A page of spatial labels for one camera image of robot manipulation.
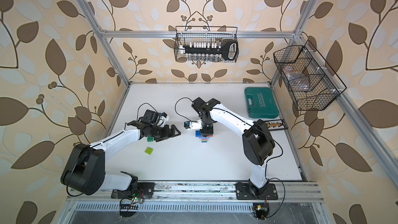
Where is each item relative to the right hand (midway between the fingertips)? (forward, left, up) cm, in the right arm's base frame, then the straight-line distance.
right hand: (206, 129), depth 86 cm
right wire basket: (+9, -52, +25) cm, 58 cm away
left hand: (-2, +17, -1) cm, 18 cm away
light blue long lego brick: (-3, +5, 0) cm, 5 cm away
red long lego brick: (-3, -1, -2) cm, 4 cm away
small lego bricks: (-3, +1, -8) cm, 8 cm away
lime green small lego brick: (-8, +33, -7) cm, 35 cm away
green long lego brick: (-1, +33, -7) cm, 34 cm away
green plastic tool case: (+20, -37, -3) cm, 43 cm away
